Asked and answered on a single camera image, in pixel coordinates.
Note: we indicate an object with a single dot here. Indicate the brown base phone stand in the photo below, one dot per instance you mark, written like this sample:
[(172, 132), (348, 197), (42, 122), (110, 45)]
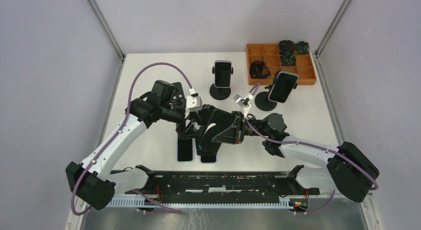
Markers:
[(178, 97)]

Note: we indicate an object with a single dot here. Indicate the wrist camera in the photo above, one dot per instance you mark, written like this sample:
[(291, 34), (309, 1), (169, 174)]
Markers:
[(244, 102), (194, 104)]

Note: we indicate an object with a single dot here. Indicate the green rolled item middle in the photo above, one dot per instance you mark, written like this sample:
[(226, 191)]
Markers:
[(288, 59)]

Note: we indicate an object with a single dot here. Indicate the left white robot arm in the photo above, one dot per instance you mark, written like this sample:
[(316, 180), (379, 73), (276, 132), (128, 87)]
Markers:
[(92, 179)]

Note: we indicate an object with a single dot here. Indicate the dark rolled item top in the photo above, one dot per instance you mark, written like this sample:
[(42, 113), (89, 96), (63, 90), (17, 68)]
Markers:
[(286, 46)]

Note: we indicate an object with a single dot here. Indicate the white cable duct rail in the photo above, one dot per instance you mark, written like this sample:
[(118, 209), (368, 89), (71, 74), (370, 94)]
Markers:
[(141, 202)]

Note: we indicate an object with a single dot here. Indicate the black rolled item in tray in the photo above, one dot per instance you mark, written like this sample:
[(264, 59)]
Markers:
[(259, 70)]

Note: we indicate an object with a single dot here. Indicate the black case phone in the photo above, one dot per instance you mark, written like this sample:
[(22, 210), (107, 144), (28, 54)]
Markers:
[(203, 141)]

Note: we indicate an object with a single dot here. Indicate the lilac case phone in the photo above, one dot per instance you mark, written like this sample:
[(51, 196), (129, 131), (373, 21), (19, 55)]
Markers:
[(208, 158)]

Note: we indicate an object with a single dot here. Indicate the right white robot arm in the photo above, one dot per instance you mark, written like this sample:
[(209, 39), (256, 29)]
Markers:
[(343, 168)]

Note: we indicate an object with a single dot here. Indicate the orange compartment tray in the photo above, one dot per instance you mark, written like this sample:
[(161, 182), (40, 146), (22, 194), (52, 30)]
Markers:
[(269, 54)]

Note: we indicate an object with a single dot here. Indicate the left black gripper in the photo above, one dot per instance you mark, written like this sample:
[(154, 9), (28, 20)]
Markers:
[(190, 131)]

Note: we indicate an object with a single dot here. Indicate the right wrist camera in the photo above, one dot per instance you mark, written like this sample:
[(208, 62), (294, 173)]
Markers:
[(244, 102)]

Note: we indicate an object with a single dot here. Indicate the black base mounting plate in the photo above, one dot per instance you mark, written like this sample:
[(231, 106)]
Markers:
[(215, 187)]

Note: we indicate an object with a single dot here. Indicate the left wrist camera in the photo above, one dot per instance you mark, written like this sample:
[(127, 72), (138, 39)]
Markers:
[(194, 104)]

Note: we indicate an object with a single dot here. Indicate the blue case phone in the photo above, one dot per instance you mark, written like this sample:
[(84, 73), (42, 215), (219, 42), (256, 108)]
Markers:
[(185, 150)]

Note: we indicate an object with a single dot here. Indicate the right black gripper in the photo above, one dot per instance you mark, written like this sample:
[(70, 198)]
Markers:
[(234, 134)]

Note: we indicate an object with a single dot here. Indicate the green rolled item corner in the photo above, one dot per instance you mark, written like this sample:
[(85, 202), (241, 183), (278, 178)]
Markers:
[(301, 48)]

